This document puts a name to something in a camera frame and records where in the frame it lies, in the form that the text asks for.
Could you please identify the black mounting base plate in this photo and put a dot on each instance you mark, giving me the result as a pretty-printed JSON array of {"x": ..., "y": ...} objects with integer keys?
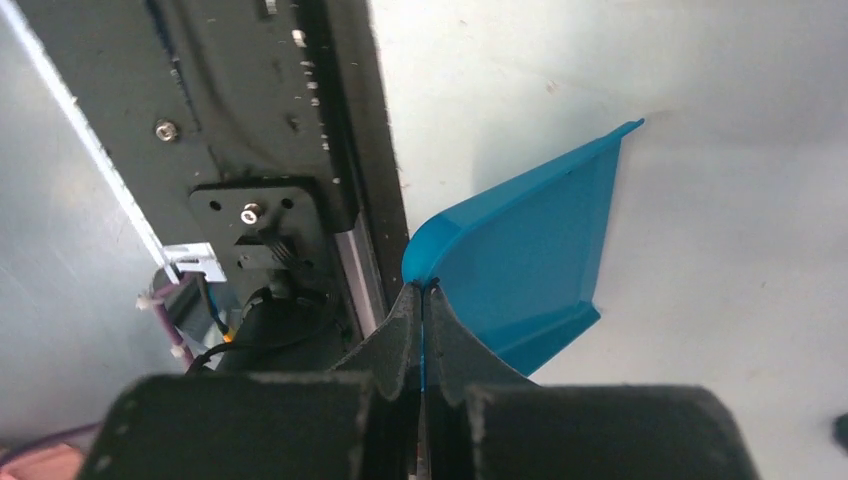
[{"x": 170, "y": 97}]

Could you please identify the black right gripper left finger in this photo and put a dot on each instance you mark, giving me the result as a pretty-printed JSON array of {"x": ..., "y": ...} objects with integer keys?
[{"x": 356, "y": 420}]

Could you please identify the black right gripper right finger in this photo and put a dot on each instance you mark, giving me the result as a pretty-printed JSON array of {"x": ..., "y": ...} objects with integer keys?
[{"x": 487, "y": 421}]

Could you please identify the blue dustpan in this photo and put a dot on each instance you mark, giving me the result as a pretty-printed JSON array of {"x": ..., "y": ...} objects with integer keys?
[{"x": 519, "y": 262}]

